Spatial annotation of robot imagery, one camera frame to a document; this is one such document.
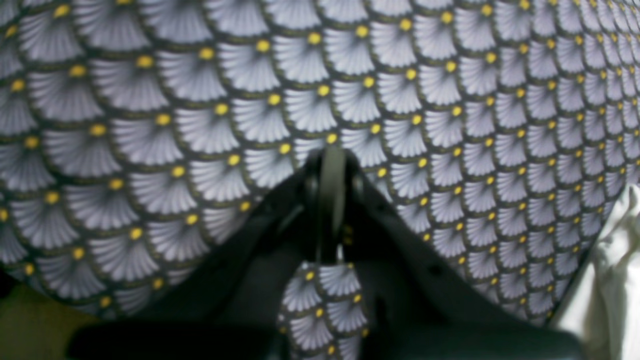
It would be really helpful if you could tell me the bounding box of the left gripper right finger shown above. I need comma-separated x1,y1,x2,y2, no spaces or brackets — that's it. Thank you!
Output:
330,147,584,358

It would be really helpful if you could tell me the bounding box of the white printed T-shirt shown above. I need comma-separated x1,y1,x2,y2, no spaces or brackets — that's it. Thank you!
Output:
550,184,640,360

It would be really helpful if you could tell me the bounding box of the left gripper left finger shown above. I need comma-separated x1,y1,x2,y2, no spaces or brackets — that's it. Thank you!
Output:
70,147,333,358

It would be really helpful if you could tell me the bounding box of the patterned grey tablecloth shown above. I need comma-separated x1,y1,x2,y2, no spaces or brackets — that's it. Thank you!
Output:
0,0,639,360

